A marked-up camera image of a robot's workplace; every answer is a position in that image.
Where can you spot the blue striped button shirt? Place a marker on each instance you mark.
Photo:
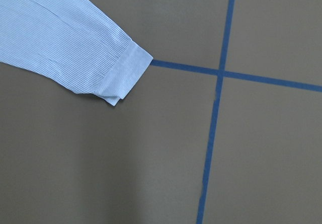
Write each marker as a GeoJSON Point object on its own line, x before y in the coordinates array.
{"type": "Point", "coordinates": [73, 43]}

